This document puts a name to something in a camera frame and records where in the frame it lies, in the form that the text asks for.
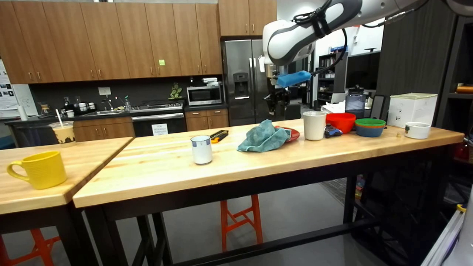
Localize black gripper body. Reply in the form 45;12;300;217
268;86;293;108

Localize blue microfibre towel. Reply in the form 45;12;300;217
237;118;293;154

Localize orange red plate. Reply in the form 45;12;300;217
275;124;302;145

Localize tall white cup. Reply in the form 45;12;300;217
302;111;329;142

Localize small dark blue object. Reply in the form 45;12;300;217
323;124;345;139

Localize dark steel refrigerator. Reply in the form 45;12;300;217
222;37;287;127

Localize red bowl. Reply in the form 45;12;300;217
324;112;358;136

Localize dark background shelf unit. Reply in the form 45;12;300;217
315;49;348;108

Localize yellow black hand tool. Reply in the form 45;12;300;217
209;129;231;145

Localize steel microwave oven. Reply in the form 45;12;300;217
185;84;225;108

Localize small white can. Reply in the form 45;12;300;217
190;135;215;167

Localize green bowl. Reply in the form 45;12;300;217
355;117;388;130

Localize brown cabinets above refrigerator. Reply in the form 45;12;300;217
218;0;278;39

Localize blue bowl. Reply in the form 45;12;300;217
355;126;388;139

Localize green potted plant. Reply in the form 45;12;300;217
169;81;185;102

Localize orange metal stool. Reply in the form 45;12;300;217
219;194;265;254
0;228;64;266

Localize small white card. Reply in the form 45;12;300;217
151;123;170;138

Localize black steel oven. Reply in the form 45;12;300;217
129;105;188;138

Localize white cardboard box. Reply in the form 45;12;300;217
386;92;439;130

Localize white bowl with coffee beans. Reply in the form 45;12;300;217
404;121;433;140

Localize black shelving unit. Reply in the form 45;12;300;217
435;13;473;138

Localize beige cup with straw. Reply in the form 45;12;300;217
51;108;77;145

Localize yellow mug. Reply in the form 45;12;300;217
6;151;68;191

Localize black chair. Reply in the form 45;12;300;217
5;120;61;149

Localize long wooden table black frame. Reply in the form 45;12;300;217
73;117;466;266

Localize brown wall cabinets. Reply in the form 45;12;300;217
0;0;224;86

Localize white wall poster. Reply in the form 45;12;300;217
0;58;27;123

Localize short wooden table black frame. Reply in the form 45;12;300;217
0;136;135;266

